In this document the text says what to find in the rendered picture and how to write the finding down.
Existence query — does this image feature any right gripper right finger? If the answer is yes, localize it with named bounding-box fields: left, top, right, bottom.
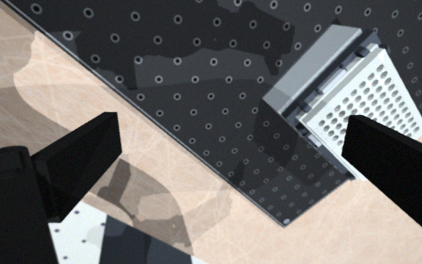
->
left=341, top=115, right=422, bottom=227

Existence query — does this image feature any white well plate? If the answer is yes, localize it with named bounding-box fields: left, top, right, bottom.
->
left=296, top=43, right=422, bottom=180

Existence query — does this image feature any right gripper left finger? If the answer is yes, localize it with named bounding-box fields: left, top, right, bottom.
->
left=0, top=111, right=122, bottom=264

